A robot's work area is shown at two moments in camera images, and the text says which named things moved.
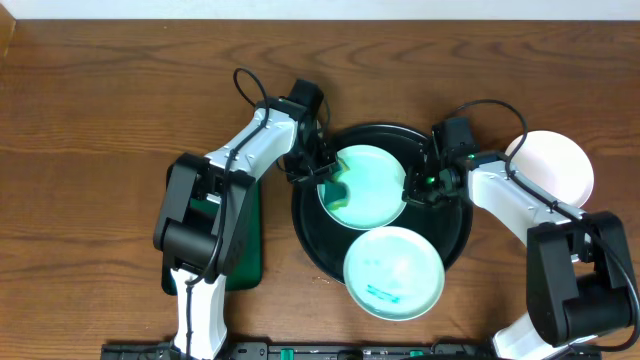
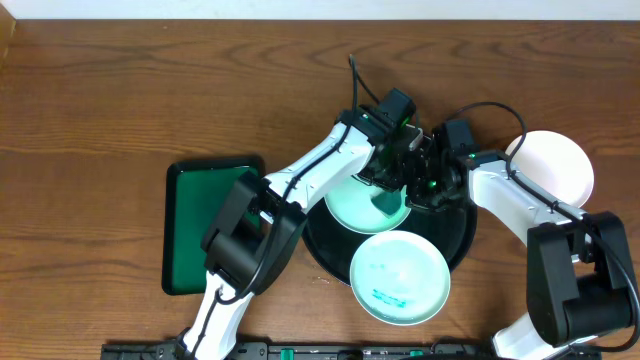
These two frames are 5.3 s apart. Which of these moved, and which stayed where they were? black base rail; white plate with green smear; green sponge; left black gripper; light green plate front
Moved: left black gripper; green sponge
Stayed: light green plate front; white plate with green smear; black base rail
